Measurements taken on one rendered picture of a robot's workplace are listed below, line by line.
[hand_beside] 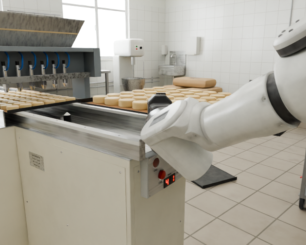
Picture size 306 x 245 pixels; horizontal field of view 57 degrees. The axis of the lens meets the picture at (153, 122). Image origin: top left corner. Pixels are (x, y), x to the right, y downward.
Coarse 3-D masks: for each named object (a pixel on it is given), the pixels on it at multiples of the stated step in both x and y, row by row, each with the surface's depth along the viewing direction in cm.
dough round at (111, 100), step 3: (105, 99) 85; (108, 99) 85; (111, 99) 85; (114, 99) 85; (117, 99) 85; (105, 102) 86; (108, 102) 85; (111, 102) 85; (114, 102) 85; (117, 102) 85
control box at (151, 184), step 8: (152, 152) 92; (144, 160) 88; (152, 160) 89; (160, 160) 92; (144, 168) 88; (152, 168) 89; (160, 168) 93; (168, 168) 97; (144, 176) 89; (152, 176) 90; (168, 176) 98; (176, 176) 102; (144, 184) 90; (152, 184) 91; (160, 184) 95; (168, 184) 98; (144, 192) 90; (152, 192) 91
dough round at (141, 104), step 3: (132, 102) 80; (135, 102) 79; (138, 102) 79; (141, 102) 79; (144, 102) 79; (147, 102) 79; (132, 105) 80; (135, 105) 78; (138, 105) 78; (141, 105) 78; (144, 105) 78; (135, 108) 79; (138, 108) 78; (141, 108) 78; (144, 108) 78
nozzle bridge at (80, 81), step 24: (0, 48) 116; (24, 48) 124; (48, 48) 133; (72, 48) 144; (96, 48) 156; (0, 72) 126; (24, 72) 134; (48, 72) 144; (72, 72) 154; (96, 72) 158
